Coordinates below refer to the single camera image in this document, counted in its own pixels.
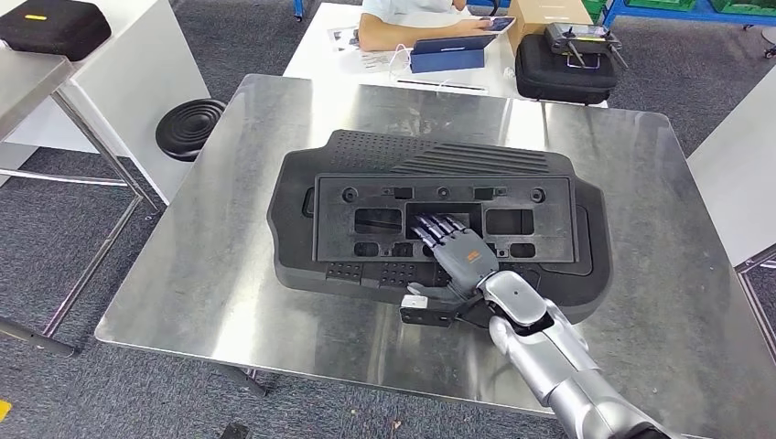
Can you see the white desk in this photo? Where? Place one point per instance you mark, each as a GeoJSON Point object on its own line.
{"type": "Point", "coordinates": [315, 54]}

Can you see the white table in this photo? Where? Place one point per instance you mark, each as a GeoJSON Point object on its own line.
{"type": "Point", "coordinates": [139, 66]}

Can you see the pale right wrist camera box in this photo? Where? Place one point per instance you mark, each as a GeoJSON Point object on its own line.
{"type": "Point", "coordinates": [415, 303]}

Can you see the black round ribbed disc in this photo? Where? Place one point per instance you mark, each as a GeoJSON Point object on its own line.
{"type": "Point", "coordinates": [191, 130]}

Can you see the person's forearm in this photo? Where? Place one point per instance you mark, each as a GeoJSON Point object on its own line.
{"type": "Point", "coordinates": [406, 33]}

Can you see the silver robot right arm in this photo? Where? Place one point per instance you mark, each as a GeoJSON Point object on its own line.
{"type": "Point", "coordinates": [558, 357]}

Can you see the smartphone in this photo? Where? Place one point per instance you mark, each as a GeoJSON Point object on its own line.
{"type": "Point", "coordinates": [500, 24]}

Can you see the black bag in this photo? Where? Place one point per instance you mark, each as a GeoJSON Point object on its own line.
{"type": "Point", "coordinates": [564, 82]}

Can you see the large black engine cover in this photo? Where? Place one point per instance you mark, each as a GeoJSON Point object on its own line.
{"type": "Point", "coordinates": [291, 242]}

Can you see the stainless steel workbench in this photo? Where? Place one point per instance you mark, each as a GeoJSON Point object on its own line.
{"type": "Point", "coordinates": [212, 273]}

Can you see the black stylus pen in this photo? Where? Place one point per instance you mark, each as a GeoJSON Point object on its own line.
{"type": "Point", "coordinates": [442, 85]}

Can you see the green plastic crate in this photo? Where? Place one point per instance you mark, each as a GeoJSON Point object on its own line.
{"type": "Point", "coordinates": [661, 3]}
{"type": "Point", "coordinates": [745, 6]}

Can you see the blue metal shelf rack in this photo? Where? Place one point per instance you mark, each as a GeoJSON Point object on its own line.
{"type": "Point", "coordinates": [298, 9]}
{"type": "Point", "coordinates": [667, 15]}

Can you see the black case with yellow label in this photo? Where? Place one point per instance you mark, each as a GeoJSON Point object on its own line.
{"type": "Point", "coordinates": [54, 27]}

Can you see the white panel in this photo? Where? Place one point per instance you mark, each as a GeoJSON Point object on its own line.
{"type": "Point", "coordinates": [736, 169]}

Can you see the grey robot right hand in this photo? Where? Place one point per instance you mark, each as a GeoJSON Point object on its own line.
{"type": "Point", "coordinates": [464, 260]}

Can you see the black plastic frame part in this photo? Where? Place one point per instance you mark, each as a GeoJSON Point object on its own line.
{"type": "Point", "coordinates": [339, 230]}

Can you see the person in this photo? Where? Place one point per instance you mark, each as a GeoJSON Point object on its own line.
{"type": "Point", "coordinates": [412, 9]}

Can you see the printed paper sheet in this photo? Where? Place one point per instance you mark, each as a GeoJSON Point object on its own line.
{"type": "Point", "coordinates": [382, 60]}
{"type": "Point", "coordinates": [345, 37]}

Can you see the blue tablet case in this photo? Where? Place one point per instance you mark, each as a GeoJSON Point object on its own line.
{"type": "Point", "coordinates": [445, 57]}

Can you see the black remote controller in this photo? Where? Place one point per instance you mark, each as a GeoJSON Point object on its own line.
{"type": "Point", "coordinates": [582, 36]}

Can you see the person's hand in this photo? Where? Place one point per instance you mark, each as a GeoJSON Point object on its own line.
{"type": "Point", "coordinates": [482, 25]}

